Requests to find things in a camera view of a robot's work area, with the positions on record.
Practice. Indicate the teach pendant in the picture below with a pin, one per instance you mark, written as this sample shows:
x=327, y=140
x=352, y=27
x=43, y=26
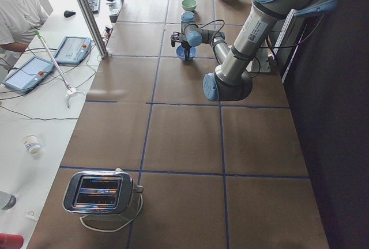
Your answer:
x=29, y=75
x=72, y=50

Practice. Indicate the black computer mouse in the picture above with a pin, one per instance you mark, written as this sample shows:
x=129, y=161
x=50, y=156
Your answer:
x=68, y=13

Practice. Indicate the green bowl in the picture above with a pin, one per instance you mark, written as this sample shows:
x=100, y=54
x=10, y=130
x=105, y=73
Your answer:
x=189, y=5

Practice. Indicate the aluminium frame post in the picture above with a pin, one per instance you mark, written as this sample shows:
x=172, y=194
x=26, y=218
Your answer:
x=93, y=29

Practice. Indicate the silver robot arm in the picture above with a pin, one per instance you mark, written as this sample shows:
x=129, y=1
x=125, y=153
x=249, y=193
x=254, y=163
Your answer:
x=230, y=80

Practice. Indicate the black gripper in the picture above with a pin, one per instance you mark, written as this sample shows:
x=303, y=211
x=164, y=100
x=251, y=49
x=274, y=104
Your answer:
x=186, y=48

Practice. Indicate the blue bowl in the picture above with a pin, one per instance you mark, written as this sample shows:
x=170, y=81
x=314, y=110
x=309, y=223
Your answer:
x=180, y=51

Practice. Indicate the person in white shirt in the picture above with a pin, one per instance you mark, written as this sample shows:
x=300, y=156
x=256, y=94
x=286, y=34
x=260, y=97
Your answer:
x=19, y=21

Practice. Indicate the paper cup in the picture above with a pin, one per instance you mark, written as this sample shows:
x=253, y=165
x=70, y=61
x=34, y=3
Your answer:
x=31, y=144

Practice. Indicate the white toaster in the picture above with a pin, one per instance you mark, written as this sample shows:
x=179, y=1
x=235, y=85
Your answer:
x=103, y=196

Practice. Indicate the far teach pendant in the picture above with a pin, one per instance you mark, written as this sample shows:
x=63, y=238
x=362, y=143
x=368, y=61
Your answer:
x=72, y=50

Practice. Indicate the red bottle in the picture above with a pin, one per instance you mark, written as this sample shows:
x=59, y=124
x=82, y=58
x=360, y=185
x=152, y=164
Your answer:
x=11, y=241

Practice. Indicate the near teach pendant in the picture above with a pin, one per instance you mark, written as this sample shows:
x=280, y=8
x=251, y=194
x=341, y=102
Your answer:
x=29, y=75

